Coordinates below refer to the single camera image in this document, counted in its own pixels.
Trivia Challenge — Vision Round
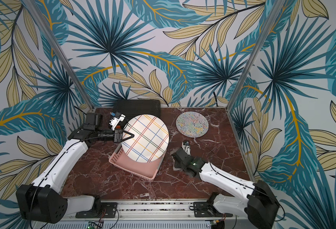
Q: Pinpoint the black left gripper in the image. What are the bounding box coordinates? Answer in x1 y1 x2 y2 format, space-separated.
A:
96 128 134 143

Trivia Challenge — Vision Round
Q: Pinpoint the white plaid line plate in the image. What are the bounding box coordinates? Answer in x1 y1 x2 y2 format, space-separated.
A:
121 114 170 163

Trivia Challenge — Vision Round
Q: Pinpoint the colourful squiggle pattern plate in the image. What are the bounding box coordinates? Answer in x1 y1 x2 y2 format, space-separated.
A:
176 111 209 138

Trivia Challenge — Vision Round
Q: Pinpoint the grey striped microfibre cloth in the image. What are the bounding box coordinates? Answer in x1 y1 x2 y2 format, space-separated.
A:
173 161 186 171

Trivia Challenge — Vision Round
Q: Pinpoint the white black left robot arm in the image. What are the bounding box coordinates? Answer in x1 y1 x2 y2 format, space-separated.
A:
16 112 126 224

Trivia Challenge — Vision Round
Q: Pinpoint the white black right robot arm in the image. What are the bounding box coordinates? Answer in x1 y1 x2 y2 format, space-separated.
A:
171 148 281 229

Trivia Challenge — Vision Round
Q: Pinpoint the black plastic tool case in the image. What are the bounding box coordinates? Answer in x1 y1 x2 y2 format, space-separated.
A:
112 99 161 121

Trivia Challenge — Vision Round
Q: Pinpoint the pink perforated plastic basket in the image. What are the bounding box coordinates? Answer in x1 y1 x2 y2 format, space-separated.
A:
109 144 166 181

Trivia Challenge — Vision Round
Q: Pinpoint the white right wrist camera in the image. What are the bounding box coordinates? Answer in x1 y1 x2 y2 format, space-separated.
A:
182 140 191 155

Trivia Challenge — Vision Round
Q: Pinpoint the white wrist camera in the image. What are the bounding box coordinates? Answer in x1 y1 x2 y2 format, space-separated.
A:
182 140 191 155
109 112 126 131

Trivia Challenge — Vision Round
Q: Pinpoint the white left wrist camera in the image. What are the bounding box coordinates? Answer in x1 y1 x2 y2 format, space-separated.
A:
109 112 126 131

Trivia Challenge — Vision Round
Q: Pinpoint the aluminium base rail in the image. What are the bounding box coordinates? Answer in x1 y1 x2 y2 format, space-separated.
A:
30 198 277 229

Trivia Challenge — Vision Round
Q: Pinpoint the left aluminium corner post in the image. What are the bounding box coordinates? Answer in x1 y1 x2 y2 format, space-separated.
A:
23 0 95 110

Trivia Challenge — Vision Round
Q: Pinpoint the aluminium corner post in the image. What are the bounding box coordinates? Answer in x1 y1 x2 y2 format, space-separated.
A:
23 0 95 110
226 0 285 114

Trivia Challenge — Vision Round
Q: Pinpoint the right aluminium corner post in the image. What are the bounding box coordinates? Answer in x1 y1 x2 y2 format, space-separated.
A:
226 0 285 114

